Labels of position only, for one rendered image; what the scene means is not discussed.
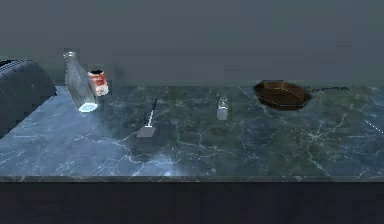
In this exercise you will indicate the grey metal spatula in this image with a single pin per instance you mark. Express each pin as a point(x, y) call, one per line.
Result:
point(146, 130)

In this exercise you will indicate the clear glass salt shaker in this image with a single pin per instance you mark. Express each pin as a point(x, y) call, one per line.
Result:
point(222, 109)

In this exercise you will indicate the dark marble kitchen counter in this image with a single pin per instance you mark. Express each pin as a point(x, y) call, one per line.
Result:
point(206, 150)

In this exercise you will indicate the brown frying pan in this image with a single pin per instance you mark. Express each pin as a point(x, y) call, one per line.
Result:
point(281, 95)

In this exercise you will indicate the clear glass bottle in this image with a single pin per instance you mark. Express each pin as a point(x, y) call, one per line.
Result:
point(78, 83)

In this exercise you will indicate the black toaster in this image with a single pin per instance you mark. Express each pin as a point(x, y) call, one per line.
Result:
point(20, 90)

